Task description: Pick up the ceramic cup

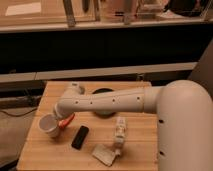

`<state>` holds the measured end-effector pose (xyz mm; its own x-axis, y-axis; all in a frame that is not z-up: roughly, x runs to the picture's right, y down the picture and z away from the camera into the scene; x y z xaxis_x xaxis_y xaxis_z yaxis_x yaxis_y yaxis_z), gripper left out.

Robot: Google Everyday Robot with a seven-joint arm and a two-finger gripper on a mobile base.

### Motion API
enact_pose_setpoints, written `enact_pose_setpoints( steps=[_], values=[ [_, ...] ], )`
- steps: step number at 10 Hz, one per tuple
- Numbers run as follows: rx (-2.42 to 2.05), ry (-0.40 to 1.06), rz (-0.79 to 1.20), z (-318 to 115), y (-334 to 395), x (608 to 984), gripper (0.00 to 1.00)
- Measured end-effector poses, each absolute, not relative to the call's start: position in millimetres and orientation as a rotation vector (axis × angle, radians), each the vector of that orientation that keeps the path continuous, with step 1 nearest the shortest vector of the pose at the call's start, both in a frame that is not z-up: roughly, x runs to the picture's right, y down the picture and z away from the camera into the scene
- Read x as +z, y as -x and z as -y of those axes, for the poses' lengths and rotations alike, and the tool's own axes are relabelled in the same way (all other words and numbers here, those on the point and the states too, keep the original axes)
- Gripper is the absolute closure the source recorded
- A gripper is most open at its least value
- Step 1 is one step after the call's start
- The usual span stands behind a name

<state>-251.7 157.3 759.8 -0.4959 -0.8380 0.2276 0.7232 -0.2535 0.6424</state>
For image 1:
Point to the white ceramic cup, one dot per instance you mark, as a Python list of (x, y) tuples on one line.
[(49, 125)]

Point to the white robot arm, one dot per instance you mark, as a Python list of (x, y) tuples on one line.
[(184, 110)]

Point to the white plastic bottle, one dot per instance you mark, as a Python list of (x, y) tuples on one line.
[(120, 130)]

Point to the black round plate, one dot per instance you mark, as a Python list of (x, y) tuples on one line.
[(103, 114)]

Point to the black rectangular block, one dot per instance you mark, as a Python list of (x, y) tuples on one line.
[(80, 137)]

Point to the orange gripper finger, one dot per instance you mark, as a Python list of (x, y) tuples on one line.
[(64, 123)]

